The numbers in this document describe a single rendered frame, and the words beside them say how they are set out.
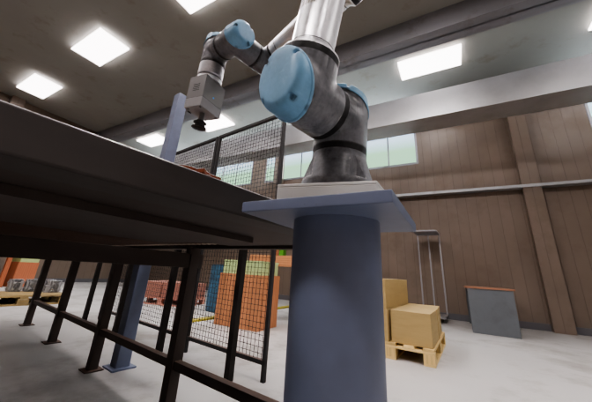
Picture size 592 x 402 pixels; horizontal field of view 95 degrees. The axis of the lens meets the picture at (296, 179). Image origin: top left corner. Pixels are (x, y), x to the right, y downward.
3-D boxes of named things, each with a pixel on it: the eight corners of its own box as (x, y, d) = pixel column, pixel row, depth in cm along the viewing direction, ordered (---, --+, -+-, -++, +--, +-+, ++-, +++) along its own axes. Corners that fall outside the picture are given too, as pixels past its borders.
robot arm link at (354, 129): (377, 156, 60) (379, 101, 63) (344, 131, 50) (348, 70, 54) (332, 163, 68) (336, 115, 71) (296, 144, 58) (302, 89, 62)
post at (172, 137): (136, 368, 205) (193, 98, 282) (111, 373, 192) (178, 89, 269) (126, 362, 214) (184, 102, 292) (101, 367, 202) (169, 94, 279)
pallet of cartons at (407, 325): (455, 346, 336) (447, 282, 359) (434, 370, 241) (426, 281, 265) (383, 333, 387) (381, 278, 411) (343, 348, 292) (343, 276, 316)
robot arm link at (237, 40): (266, 36, 83) (244, 51, 90) (236, 10, 75) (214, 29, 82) (262, 57, 80) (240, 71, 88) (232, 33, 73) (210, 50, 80)
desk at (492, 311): (510, 327, 512) (503, 287, 534) (524, 339, 405) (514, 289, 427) (468, 323, 544) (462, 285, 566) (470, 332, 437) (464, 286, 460)
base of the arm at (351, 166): (378, 204, 60) (380, 161, 63) (366, 185, 47) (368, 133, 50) (314, 202, 66) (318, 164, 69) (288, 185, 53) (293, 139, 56)
